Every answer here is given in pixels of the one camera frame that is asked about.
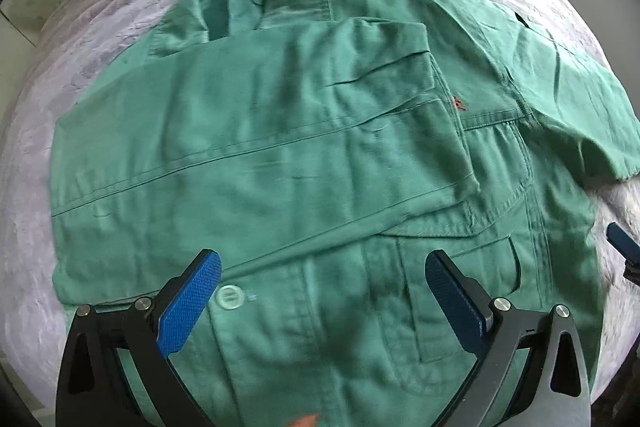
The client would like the lavender plush bed blanket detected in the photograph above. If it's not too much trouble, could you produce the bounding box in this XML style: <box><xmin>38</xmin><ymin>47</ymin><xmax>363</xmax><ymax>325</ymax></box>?
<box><xmin>0</xmin><ymin>0</ymin><xmax>640</xmax><ymax>413</ymax></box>

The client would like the green work jacket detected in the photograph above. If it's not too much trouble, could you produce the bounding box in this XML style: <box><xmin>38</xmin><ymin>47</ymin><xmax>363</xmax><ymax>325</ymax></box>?
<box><xmin>50</xmin><ymin>0</ymin><xmax>639</xmax><ymax>426</ymax></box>

